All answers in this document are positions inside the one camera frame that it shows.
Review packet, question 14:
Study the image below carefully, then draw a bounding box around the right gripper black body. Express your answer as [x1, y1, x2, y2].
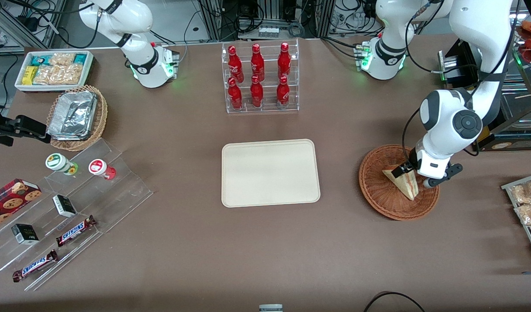
[0, 118, 16, 147]

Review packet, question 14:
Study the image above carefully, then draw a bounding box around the triangular sandwich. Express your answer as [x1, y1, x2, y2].
[382, 166, 419, 201]

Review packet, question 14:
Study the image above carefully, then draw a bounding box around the brown wicker basket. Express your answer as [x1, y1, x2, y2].
[359, 144, 440, 221]

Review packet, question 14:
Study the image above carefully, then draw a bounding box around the light tan wicker basket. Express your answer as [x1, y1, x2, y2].
[47, 84, 108, 152]

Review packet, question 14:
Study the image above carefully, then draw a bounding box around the tray of packaged snacks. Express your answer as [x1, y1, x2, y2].
[502, 172, 531, 265]

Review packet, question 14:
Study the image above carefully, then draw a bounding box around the beige plastic tray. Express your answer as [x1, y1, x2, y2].
[221, 139, 321, 208]

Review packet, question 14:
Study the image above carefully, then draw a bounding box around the green lidded white cup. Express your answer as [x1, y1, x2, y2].
[45, 153, 79, 176]

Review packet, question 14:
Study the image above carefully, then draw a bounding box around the stack of foil trays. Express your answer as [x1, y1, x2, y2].
[48, 91, 98, 140]

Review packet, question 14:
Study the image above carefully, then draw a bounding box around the white rectangular snack bin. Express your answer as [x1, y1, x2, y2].
[14, 50, 95, 94]

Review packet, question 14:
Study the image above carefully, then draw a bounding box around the clear bag of rice snacks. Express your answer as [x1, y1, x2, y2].
[33, 65, 60, 85]
[49, 52, 75, 66]
[58, 64, 83, 85]

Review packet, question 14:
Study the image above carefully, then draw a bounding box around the red lidded white cup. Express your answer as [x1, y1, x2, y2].
[88, 159, 117, 181]

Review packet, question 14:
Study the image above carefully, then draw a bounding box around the red cookie box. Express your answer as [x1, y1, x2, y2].
[0, 178, 42, 231]

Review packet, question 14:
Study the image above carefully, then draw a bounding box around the small black box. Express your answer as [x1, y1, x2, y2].
[52, 195, 77, 218]
[11, 223, 40, 246]

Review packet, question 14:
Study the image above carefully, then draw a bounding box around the black hot food display case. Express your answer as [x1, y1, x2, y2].
[439, 8, 531, 152]

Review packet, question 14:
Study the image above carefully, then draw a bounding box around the silver box with green light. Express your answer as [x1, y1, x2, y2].
[438, 50, 462, 83]

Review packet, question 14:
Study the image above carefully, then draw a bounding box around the clear acrylic stepped stand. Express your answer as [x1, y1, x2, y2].
[0, 138, 154, 292]

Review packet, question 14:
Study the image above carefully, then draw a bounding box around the Snickers chocolate bar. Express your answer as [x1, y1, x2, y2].
[56, 215, 97, 247]
[12, 250, 58, 283]

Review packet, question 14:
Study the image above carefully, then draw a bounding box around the steel food pan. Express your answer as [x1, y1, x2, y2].
[502, 82, 531, 126]

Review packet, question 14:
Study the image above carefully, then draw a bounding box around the red cola bottle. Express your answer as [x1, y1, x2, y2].
[276, 76, 290, 108]
[228, 77, 243, 110]
[228, 45, 244, 83]
[278, 42, 291, 80]
[250, 75, 264, 107]
[251, 43, 265, 81]

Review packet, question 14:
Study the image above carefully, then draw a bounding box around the clear acrylic bottle rack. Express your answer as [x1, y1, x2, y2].
[221, 38, 300, 114]

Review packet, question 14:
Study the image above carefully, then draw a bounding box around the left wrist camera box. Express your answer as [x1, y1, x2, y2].
[423, 164, 463, 188]

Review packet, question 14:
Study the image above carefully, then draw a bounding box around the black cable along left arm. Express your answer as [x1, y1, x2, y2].
[401, 0, 519, 167]

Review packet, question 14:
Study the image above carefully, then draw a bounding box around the black looped cable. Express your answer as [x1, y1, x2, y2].
[363, 291, 426, 312]

